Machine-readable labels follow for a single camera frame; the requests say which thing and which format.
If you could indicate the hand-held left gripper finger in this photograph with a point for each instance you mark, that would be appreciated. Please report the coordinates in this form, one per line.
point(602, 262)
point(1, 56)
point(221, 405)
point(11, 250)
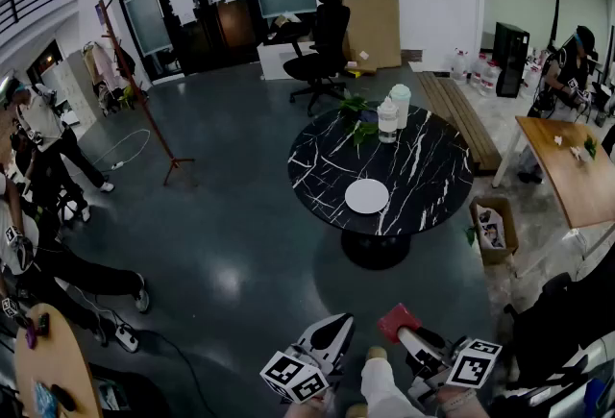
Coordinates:
point(319, 332)
point(345, 341)

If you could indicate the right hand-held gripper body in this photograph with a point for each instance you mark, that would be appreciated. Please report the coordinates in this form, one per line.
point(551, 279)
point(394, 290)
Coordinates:
point(473, 365)

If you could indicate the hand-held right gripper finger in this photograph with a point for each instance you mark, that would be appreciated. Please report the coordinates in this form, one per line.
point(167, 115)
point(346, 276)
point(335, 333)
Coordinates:
point(430, 338)
point(409, 340)

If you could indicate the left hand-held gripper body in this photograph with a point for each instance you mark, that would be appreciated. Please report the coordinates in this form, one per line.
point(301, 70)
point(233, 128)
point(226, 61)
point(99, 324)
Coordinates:
point(293, 375)

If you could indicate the white plate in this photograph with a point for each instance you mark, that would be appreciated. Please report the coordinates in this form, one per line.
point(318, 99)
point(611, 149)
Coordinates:
point(366, 196)

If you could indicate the person's right forearm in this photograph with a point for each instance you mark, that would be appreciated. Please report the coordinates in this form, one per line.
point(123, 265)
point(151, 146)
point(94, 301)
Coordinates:
point(473, 412)

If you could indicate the person's left forearm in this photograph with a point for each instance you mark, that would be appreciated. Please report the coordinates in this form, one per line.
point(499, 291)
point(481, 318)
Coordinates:
point(307, 409)

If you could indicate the person's beige shoe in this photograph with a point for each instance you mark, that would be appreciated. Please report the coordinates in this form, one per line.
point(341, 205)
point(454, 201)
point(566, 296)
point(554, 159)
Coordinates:
point(356, 411)
point(377, 352)

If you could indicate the beige wristband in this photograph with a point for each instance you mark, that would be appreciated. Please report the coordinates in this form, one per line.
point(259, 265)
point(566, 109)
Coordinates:
point(459, 400)

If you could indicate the person's leg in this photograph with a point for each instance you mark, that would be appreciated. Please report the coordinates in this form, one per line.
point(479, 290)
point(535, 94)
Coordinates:
point(384, 389)

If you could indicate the black padded chair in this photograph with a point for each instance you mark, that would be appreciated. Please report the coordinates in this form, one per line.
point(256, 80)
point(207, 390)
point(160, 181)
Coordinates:
point(562, 320)

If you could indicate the open cardboard box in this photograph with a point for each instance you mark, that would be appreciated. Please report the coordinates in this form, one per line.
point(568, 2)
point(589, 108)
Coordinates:
point(495, 228)

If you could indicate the black marble round table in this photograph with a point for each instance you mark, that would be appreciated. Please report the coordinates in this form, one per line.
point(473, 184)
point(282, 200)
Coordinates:
point(423, 176)

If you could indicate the white power strip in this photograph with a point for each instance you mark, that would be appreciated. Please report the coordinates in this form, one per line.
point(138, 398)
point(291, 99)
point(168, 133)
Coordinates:
point(127, 338)

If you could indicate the wooden rectangular table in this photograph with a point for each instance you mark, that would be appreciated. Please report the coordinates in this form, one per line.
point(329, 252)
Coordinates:
point(576, 185)

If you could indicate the wooden slatted bench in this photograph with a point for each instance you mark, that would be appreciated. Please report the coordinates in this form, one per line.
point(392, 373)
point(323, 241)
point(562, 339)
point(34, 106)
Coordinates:
point(456, 118)

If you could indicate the green leafy plant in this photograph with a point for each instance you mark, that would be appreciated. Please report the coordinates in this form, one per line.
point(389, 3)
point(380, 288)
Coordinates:
point(358, 111)

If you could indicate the black oblong object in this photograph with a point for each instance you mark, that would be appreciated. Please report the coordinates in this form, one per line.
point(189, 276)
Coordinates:
point(63, 398)

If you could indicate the white paper flower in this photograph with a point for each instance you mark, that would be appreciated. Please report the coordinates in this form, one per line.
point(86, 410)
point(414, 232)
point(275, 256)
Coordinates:
point(575, 153)
point(558, 140)

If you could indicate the round wooden table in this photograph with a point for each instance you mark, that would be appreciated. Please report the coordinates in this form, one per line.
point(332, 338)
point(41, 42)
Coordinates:
point(57, 363)

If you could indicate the tall white lidded jar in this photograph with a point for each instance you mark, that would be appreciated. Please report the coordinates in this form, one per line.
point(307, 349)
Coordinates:
point(401, 101)

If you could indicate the green leaf sprig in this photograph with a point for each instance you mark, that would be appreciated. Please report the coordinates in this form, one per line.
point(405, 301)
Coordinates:
point(590, 147)

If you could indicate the blue packet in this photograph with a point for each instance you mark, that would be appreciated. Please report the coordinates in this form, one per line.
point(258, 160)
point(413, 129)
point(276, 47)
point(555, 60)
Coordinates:
point(45, 399)

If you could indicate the purple small object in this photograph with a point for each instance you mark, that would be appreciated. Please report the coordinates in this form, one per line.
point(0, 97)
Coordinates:
point(31, 336)

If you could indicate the clear plastic water jug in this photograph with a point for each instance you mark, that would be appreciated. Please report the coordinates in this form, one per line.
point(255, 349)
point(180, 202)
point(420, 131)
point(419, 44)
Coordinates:
point(490, 80)
point(460, 67)
point(478, 70)

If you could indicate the white low cabinet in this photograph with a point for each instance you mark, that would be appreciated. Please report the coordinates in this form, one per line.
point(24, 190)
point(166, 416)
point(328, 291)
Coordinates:
point(276, 60)

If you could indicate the wooden coat rack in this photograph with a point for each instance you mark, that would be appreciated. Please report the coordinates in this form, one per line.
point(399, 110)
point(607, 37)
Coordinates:
point(144, 113)

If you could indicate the black office chair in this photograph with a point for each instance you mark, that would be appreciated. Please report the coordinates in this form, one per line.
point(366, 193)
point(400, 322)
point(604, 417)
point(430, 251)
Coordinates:
point(327, 46)

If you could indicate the black cabinet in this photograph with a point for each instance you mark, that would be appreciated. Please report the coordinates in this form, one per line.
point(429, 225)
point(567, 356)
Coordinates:
point(510, 58)

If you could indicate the large brown cardboard sheet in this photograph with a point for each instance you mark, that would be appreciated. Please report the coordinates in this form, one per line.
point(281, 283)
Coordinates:
point(372, 22)

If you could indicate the black framed glass door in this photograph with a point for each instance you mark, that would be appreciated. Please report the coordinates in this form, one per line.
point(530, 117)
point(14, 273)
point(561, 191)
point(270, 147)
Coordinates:
point(202, 22)

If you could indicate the clothes rack with garments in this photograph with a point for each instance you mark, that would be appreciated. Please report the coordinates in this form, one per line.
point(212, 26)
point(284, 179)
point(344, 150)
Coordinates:
point(103, 70)

